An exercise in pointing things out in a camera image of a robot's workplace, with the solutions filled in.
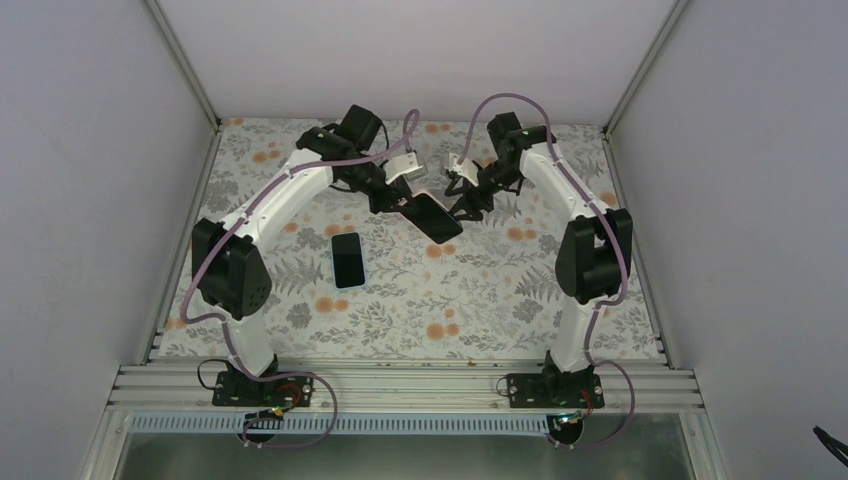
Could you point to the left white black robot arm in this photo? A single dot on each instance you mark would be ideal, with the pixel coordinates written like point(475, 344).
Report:
point(227, 255)

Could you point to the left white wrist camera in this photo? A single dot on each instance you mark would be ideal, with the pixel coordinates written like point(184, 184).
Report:
point(401, 165)

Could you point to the aluminium rail frame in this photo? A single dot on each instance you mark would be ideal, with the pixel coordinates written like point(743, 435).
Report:
point(409, 387)

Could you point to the phone in blue case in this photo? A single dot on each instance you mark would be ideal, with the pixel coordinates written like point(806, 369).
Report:
point(348, 261)

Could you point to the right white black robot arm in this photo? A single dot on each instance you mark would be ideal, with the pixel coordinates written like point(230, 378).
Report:
point(593, 263)

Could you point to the black object at edge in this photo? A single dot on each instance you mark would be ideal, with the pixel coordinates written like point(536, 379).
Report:
point(835, 447)

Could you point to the floral patterned table mat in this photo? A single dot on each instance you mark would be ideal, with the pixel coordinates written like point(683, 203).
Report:
point(488, 294)

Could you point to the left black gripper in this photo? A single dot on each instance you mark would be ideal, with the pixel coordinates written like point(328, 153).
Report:
point(394, 195)

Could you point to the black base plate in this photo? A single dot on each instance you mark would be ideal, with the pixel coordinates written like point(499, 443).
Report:
point(559, 391)
point(233, 389)

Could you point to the phone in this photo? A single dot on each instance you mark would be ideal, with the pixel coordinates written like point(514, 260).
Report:
point(348, 261)
point(430, 217)

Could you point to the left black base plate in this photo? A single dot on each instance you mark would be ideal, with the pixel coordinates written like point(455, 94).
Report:
point(233, 389)

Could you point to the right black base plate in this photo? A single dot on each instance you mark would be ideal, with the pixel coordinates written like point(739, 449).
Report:
point(559, 391)

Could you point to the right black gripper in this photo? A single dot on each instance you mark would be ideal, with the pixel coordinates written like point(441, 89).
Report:
point(466, 203)

